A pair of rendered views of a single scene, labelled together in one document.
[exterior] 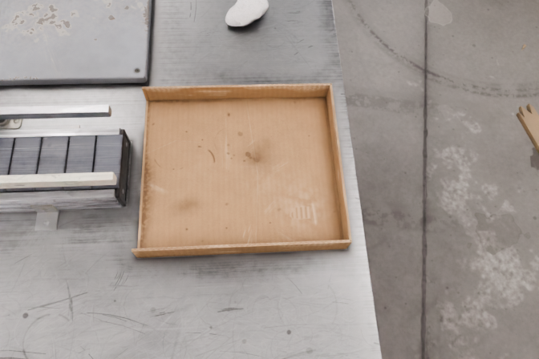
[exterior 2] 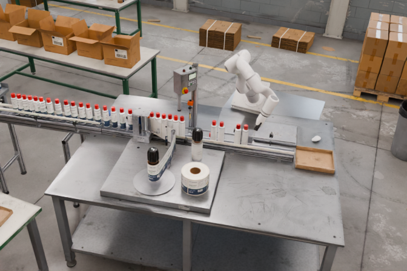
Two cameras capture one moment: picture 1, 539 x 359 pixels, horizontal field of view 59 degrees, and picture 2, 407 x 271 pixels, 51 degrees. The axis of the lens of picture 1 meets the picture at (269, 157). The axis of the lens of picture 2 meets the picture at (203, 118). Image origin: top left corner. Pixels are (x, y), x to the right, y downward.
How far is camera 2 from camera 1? 2.97 m
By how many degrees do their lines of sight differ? 35
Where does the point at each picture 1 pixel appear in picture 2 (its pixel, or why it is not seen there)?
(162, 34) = (298, 140)
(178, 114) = (302, 151)
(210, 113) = (308, 152)
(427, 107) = (370, 201)
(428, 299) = (364, 252)
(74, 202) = (284, 158)
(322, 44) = (331, 146)
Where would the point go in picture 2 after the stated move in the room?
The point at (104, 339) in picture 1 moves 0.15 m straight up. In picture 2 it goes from (290, 175) to (292, 160)
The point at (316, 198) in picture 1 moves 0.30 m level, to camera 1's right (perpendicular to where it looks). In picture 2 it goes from (328, 166) to (367, 176)
